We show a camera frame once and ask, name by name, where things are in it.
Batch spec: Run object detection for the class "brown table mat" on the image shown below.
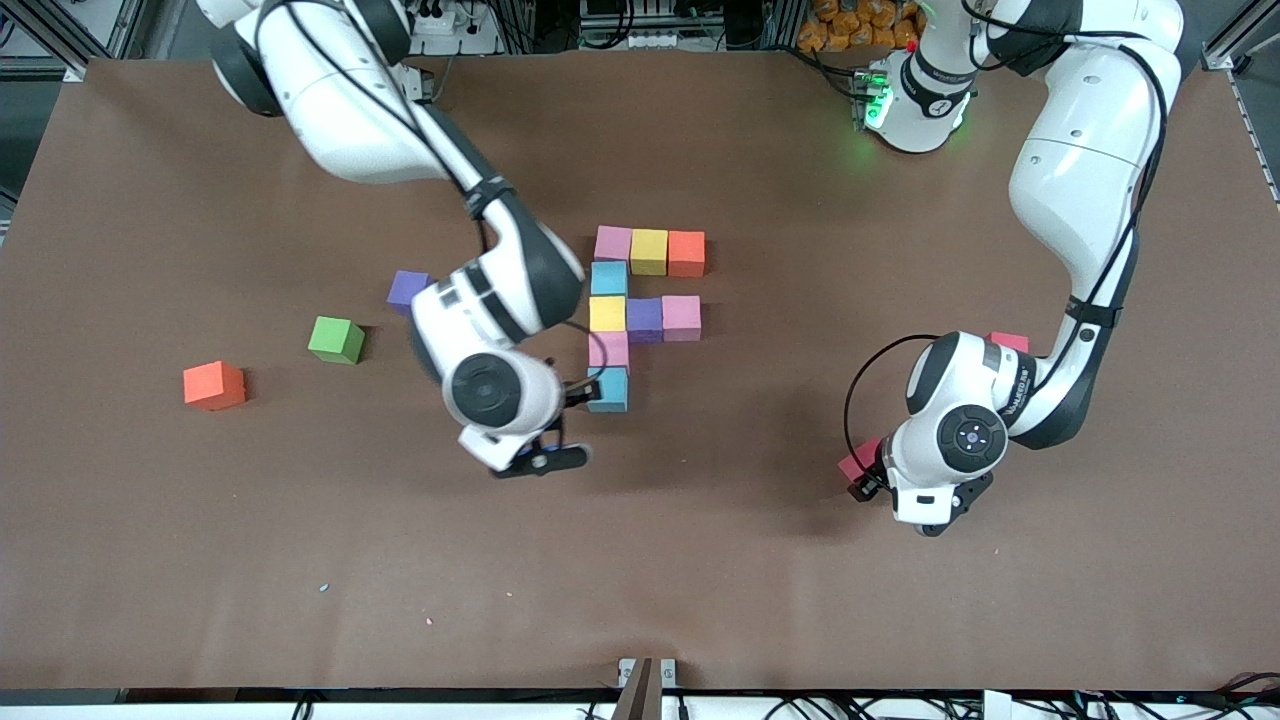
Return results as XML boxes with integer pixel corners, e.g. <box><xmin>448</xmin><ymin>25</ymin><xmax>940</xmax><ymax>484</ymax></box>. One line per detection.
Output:
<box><xmin>0</xmin><ymin>48</ymin><xmax>1280</xmax><ymax>693</ymax></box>

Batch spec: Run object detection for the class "small green-lit electronics box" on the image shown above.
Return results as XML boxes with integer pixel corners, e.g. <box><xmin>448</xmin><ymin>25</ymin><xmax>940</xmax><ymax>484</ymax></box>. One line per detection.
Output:
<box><xmin>850</xmin><ymin>58</ymin><xmax>893</xmax><ymax>131</ymax></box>

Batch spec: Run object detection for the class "green foam cube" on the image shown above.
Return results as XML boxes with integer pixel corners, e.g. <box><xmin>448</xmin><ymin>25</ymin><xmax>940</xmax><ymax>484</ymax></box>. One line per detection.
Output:
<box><xmin>307</xmin><ymin>315</ymin><xmax>366</xmax><ymax>366</ymax></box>

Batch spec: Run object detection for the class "metal clamp bracket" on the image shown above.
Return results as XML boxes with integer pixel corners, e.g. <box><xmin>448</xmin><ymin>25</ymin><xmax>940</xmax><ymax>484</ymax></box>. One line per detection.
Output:
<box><xmin>612</xmin><ymin>657</ymin><xmax>679</xmax><ymax>720</ymax></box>

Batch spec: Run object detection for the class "orange foam cube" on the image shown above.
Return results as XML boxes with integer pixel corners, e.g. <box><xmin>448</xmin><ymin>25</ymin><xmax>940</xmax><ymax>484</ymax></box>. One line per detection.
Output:
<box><xmin>183</xmin><ymin>360</ymin><xmax>247</xmax><ymax>412</ymax></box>
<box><xmin>667</xmin><ymin>230</ymin><xmax>707</xmax><ymax>279</ymax></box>

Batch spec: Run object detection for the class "aluminium frame profile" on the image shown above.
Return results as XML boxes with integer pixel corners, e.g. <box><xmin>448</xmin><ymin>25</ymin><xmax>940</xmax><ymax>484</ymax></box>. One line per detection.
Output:
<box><xmin>1198</xmin><ymin>0</ymin><xmax>1280</xmax><ymax>73</ymax></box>
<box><xmin>0</xmin><ymin>0</ymin><xmax>141</xmax><ymax>83</ymax></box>

